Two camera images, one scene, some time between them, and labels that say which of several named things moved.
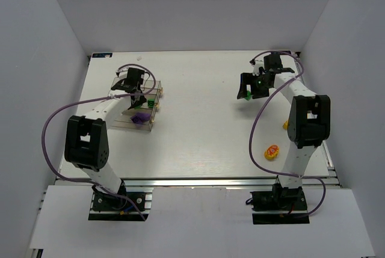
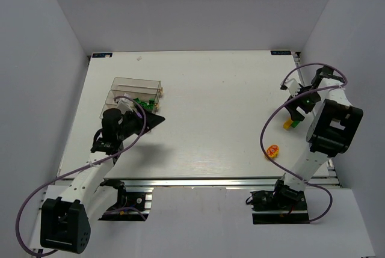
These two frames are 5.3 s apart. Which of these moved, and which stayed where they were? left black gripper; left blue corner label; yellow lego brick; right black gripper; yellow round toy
Moved: right black gripper; left black gripper
Stayed: yellow lego brick; yellow round toy; left blue corner label
